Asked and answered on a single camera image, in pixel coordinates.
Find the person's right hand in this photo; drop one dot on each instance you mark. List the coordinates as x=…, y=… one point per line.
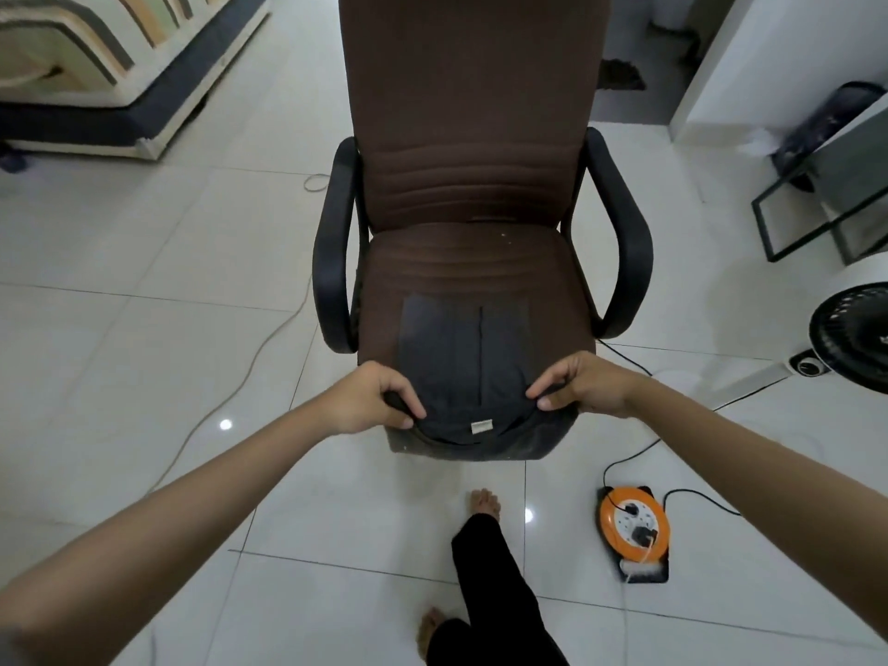
x=590, y=391

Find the person's left hand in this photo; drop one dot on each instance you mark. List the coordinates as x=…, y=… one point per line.
x=361, y=402

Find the person's right thumb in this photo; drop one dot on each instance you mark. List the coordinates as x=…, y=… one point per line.
x=555, y=402

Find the person's left thumb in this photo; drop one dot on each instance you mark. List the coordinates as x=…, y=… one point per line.
x=406, y=414

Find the dark grey garment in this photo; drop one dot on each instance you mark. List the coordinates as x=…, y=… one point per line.
x=461, y=360

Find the person's right forearm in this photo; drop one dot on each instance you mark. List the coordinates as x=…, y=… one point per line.
x=756, y=471

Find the person's left forearm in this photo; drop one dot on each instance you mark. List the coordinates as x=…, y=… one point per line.
x=173, y=520

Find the person's right foot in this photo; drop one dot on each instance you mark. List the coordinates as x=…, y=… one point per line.
x=485, y=502

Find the person's foot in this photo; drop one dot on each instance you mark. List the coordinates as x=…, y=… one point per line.
x=430, y=627
x=485, y=502

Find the black trousers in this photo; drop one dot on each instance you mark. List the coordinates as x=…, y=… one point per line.
x=496, y=596

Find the person's left foot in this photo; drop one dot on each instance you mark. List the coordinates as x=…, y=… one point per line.
x=430, y=627

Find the brown office chair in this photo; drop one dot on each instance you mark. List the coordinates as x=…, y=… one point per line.
x=472, y=166

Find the white standing fan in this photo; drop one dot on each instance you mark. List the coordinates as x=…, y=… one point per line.
x=850, y=339

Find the dark door mat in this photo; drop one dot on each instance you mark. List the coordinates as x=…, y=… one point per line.
x=619, y=74

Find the black bag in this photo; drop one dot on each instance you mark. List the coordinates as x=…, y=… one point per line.
x=825, y=131

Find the bed with dark base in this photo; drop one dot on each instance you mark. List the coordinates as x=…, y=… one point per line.
x=104, y=83

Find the blue slipper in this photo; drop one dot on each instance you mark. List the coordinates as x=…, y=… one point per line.
x=12, y=159

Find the striped blanket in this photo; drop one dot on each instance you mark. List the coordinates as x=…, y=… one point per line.
x=76, y=34

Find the white table with black frame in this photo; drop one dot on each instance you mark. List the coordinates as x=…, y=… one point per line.
x=853, y=173

